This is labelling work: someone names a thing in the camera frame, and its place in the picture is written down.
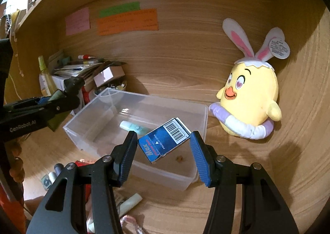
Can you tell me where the orange paper note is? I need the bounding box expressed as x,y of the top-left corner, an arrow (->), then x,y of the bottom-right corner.
97,8 -> 159,36

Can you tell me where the clear plastic storage bin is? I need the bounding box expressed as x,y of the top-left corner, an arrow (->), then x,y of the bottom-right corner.
63,88 -> 209,191

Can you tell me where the white bowl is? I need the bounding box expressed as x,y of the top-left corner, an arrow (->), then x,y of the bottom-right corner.
93,85 -> 127,104

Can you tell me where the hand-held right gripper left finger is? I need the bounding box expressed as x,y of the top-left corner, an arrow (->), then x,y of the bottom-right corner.
26,130 -> 138,234

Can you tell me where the stack of papers and booklets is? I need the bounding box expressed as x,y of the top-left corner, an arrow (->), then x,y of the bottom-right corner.
48,50 -> 127,78

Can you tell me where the white paper box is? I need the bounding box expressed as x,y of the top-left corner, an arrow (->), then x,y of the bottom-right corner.
39,74 -> 70,95

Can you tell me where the yellow chick plush toy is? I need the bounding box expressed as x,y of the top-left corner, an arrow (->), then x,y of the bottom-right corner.
208,18 -> 291,139

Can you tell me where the yellow-green spray bottle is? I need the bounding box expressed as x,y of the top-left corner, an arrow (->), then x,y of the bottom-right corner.
38,55 -> 56,96

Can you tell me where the pink paper note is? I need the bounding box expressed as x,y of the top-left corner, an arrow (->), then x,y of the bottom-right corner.
65,7 -> 91,36

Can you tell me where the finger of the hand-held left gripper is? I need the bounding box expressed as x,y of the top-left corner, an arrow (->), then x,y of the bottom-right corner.
64,77 -> 86,96
3,90 -> 81,128

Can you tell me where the orange cloth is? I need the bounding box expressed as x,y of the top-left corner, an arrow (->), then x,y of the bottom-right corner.
0,187 -> 26,225

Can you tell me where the dark blue carton box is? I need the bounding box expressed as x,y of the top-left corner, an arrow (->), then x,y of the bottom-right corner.
138,118 -> 192,164

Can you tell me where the pink and white rope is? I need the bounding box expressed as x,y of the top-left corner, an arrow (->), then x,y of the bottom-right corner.
119,214 -> 148,234

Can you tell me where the person's left hand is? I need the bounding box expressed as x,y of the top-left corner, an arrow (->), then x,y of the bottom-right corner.
8,143 -> 25,185

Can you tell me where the cream tube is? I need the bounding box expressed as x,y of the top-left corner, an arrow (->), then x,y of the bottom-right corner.
121,193 -> 143,215

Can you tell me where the green paper note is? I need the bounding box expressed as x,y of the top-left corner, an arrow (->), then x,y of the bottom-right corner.
99,2 -> 140,18

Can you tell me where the small cardboard box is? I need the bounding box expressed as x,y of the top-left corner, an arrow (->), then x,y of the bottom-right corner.
93,66 -> 126,88

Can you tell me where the pale teal tube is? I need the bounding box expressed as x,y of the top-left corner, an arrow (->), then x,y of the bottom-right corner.
119,120 -> 149,136

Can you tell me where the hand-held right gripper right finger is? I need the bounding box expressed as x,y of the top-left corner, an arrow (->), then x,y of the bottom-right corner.
189,131 -> 299,234

